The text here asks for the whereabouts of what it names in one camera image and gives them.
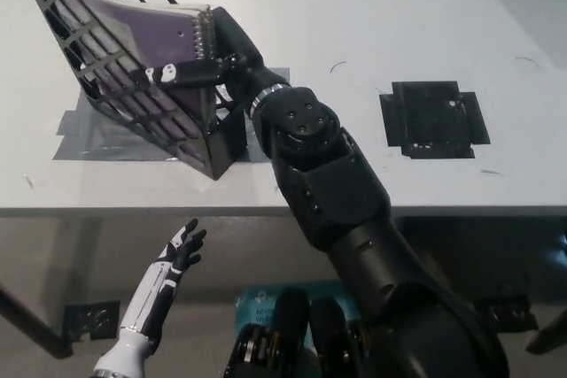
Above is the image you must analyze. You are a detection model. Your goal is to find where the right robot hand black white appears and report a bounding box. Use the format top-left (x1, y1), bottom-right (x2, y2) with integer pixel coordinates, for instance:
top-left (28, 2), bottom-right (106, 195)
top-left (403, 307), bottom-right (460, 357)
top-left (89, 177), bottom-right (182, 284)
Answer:
top-left (144, 6), bottom-right (290, 108)

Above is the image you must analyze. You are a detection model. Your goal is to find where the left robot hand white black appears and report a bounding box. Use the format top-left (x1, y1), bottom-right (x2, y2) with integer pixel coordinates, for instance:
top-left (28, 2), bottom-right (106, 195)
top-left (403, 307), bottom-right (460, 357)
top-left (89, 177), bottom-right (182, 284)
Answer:
top-left (117, 217), bottom-right (208, 344)

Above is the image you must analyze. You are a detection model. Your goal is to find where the purple spiral notebook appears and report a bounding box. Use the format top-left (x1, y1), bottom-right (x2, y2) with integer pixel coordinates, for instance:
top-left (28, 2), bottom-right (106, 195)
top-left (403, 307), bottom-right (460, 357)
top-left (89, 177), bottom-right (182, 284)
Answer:
top-left (35, 0), bottom-right (219, 145)

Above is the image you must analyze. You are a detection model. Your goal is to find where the black lattice file shelf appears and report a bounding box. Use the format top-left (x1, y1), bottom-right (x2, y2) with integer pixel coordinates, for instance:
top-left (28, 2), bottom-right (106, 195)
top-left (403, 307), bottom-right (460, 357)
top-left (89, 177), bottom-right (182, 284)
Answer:
top-left (19, 0), bottom-right (248, 182)

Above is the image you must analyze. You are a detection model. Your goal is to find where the black tape square patch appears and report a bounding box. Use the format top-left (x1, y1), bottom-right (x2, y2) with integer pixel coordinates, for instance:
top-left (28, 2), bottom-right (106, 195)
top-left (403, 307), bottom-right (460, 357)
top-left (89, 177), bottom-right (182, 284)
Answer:
top-left (378, 80), bottom-right (492, 160)

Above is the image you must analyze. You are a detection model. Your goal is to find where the black table leg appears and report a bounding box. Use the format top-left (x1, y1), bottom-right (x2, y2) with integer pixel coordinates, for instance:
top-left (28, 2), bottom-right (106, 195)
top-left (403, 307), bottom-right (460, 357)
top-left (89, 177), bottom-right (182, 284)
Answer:
top-left (0, 282), bottom-right (74, 360)

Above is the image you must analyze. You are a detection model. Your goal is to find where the grey duct tape patch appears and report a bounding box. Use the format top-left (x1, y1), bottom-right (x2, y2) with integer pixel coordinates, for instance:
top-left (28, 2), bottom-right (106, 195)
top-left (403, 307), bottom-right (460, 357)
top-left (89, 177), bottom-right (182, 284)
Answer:
top-left (52, 66), bottom-right (291, 165)

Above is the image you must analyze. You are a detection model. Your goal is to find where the teal cardboard box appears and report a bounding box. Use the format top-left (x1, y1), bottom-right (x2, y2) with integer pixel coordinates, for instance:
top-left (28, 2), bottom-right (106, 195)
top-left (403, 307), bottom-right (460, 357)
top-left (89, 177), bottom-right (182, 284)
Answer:
top-left (234, 279), bottom-right (355, 333)

